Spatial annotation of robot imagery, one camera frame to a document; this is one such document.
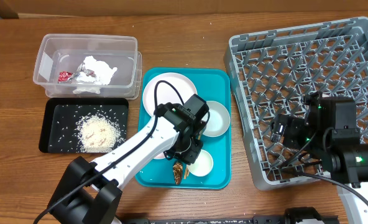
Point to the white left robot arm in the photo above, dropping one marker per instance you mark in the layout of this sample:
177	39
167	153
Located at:
89	192

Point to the clear plastic bin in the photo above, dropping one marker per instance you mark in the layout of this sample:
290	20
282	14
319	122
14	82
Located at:
65	52

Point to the white napkin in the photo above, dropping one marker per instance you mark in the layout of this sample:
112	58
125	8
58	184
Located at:
94	72

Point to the black food waste tray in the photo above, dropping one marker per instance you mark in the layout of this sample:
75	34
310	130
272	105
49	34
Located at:
51	105

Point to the teal plastic tray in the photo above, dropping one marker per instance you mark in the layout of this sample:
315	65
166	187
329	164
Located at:
174	85

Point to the small white cup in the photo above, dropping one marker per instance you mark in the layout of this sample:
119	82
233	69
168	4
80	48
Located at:
203	164

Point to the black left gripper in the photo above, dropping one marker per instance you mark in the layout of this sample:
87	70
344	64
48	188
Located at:
191	156

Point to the pile of white rice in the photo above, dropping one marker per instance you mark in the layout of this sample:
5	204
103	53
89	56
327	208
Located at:
87	128

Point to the grey dish rack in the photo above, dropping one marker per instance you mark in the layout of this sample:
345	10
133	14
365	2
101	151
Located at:
270	71

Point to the silver red foil wrapper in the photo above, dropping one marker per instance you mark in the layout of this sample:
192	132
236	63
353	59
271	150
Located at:
65	77

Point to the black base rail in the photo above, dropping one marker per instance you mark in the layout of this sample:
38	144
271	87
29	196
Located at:
296	215

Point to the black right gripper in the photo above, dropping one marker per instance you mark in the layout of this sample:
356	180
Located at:
283	130

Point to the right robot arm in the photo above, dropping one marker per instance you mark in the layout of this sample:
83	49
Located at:
329	134

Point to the brown food scrap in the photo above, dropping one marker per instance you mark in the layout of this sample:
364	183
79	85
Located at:
178	172

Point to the pink bowl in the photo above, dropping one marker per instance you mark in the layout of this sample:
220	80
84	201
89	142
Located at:
160	156

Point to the right wooden chopstick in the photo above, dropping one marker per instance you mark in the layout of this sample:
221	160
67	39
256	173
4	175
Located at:
186	168

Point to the grey green bowl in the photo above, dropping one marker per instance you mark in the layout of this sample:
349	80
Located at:
219	120

